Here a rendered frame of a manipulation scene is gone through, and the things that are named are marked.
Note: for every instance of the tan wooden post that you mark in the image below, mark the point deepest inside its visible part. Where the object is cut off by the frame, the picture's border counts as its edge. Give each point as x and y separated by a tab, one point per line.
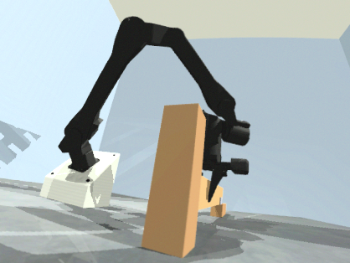
172	209

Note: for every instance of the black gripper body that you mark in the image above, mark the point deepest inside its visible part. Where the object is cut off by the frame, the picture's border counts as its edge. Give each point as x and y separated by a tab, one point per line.
211	156

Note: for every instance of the tan long wooden rail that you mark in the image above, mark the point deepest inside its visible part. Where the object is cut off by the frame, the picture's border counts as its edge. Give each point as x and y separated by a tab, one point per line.
203	195

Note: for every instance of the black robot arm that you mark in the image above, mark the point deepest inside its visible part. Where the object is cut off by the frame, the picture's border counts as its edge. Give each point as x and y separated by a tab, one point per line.
132	36

